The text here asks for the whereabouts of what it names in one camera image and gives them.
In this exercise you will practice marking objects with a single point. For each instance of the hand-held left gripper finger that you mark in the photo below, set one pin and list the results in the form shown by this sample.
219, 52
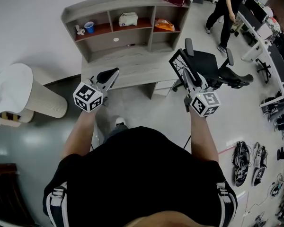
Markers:
113, 80
106, 75

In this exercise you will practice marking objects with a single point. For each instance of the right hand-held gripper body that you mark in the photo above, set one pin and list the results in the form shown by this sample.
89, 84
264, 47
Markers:
204, 103

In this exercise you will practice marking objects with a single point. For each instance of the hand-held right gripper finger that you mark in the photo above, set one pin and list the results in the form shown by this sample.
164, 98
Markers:
189, 81
198, 81

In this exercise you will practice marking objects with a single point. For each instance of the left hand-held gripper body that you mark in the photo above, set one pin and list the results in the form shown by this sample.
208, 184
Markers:
87, 97

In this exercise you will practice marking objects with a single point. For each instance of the black framed white picture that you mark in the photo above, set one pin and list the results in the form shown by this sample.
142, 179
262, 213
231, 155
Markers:
177, 65

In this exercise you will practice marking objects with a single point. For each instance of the person's right forearm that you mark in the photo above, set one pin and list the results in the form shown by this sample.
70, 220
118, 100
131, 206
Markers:
202, 136

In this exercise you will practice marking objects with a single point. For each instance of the person's left forearm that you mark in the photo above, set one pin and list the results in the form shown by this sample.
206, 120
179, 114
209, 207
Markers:
79, 133

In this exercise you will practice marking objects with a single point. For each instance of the black office chair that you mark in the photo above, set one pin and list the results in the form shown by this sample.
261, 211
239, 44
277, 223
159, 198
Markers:
206, 60

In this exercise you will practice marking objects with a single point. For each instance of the white round sticker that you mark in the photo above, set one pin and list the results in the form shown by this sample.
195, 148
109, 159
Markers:
116, 39

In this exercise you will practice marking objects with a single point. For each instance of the person's left white shoe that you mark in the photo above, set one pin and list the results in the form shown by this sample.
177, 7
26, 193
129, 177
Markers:
120, 121

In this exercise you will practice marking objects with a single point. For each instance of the person's grey trousers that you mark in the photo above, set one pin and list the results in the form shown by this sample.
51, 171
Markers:
116, 131

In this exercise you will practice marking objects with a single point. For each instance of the blue plastic cup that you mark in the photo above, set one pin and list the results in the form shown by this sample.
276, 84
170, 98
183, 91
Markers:
89, 27

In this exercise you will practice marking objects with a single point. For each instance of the small white figurine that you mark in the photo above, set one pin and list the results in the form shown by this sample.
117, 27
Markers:
80, 29

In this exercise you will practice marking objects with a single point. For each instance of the white tissue packet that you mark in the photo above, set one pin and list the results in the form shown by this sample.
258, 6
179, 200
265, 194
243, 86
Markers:
128, 19

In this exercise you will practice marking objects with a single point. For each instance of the orange snack bag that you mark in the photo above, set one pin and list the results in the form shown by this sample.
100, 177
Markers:
164, 24

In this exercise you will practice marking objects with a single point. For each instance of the black swivel chair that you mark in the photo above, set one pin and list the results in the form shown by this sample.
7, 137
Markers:
265, 70

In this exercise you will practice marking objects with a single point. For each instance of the white table with ribbed base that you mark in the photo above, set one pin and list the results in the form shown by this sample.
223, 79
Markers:
11, 91

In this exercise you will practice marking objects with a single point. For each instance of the black monitor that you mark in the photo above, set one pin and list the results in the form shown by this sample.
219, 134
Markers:
280, 67
255, 8

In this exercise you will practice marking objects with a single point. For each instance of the person's black shirt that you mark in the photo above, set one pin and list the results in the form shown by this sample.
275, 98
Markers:
142, 174

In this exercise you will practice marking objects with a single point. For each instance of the person's face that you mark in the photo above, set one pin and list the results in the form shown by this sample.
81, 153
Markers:
163, 220

